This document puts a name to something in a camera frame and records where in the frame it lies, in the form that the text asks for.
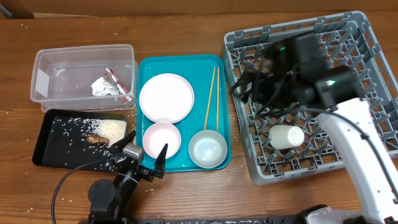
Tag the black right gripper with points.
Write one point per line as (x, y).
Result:
(259, 93)

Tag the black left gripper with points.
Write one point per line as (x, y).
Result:
(148, 174)

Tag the pink bowl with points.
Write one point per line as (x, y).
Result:
(159, 134)

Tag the white rice pile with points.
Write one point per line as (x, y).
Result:
(111, 129)

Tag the brown food scrap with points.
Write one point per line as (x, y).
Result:
(96, 139)

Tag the white paper cup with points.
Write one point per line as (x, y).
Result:
(284, 136)

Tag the wooden chopstick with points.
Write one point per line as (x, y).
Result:
(209, 98)
(218, 99)

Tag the red snack wrapper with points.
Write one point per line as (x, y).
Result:
(121, 88)

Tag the white round plate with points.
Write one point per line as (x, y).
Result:
(166, 97)

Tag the grey white bowl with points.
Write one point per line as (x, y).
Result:
(208, 149)

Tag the silver foil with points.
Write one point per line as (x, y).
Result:
(101, 87)

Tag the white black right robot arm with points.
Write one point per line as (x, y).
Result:
(298, 79)

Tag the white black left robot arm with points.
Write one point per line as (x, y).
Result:
(110, 198)

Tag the black food waste tray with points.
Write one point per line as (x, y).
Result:
(62, 139)

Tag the clear plastic waste bin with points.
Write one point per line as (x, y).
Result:
(62, 77)

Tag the grey plastic dish rack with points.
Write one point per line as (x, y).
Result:
(344, 39)

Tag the teal plastic tray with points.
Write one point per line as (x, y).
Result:
(197, 70)

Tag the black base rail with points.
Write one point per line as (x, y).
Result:
(316, 214)

